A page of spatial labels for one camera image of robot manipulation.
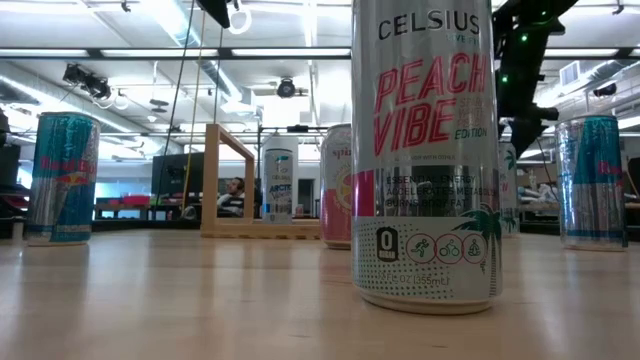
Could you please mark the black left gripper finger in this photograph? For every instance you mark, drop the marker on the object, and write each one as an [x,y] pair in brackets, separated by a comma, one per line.
[217,10]

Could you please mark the Celsius Peach Vibe can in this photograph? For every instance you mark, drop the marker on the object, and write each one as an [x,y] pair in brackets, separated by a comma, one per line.
[425,200]
[509,190]

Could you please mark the blue Red Bull can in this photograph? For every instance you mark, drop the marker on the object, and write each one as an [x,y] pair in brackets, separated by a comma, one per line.
[62,190]
[592,190]

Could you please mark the pink Spindrift can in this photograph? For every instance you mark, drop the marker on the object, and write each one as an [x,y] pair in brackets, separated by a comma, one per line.
[336,200]

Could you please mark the Celsius Arctic Vibe can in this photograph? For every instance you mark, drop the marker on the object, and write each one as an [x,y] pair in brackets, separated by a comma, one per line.
[278,190]

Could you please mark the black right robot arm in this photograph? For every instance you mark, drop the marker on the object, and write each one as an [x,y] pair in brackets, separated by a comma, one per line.
[525,50]

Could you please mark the wooden slatted shelf rack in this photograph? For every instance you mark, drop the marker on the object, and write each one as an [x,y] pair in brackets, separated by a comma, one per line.
[212,175]

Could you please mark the cluttered workbench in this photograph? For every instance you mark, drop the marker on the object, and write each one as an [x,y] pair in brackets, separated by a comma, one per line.
[537,195]

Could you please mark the black ceiling fixture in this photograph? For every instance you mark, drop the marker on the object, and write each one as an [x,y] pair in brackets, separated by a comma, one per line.
[605,90]

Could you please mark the dark computer monitor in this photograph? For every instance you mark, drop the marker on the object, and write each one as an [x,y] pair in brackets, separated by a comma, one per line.
[172,175]

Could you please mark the person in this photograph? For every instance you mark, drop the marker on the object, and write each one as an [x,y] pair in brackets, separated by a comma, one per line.
[232,202]

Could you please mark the red box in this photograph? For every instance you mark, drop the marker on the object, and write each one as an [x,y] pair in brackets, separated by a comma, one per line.
[135,200]

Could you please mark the black equipment rack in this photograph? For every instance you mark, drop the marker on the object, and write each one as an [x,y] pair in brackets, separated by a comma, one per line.
[7,165]

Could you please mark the black frame light bar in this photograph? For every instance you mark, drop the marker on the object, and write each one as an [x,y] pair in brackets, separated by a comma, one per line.
[222,52]

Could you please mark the silver ventilation duct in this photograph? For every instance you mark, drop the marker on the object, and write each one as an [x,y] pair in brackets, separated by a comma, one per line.
[175,25]

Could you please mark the round black ceiling camera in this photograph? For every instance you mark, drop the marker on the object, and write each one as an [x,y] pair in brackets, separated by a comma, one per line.
[286,88]

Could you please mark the small black camera on frame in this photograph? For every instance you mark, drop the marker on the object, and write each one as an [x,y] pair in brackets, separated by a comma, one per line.
[297,128]

